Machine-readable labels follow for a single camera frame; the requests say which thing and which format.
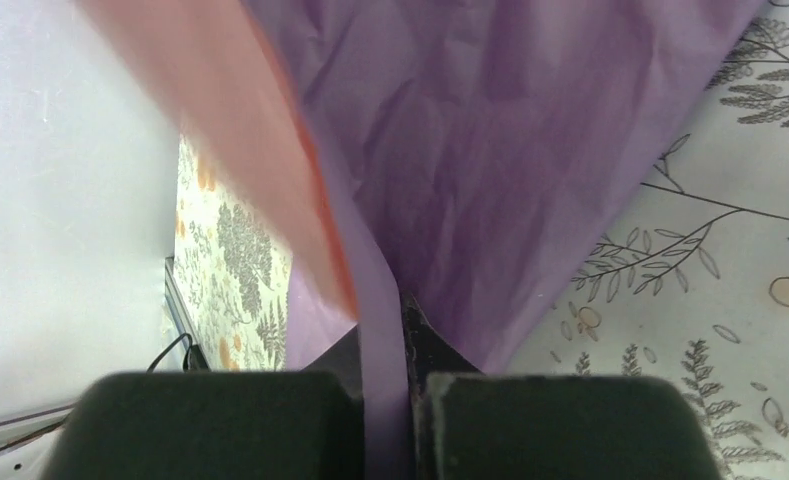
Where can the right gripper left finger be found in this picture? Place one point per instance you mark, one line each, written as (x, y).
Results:
(209, 425)

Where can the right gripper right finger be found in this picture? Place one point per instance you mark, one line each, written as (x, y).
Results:
(469, 425)

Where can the floral patterned table mat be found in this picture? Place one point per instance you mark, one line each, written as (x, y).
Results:
(691, 284)

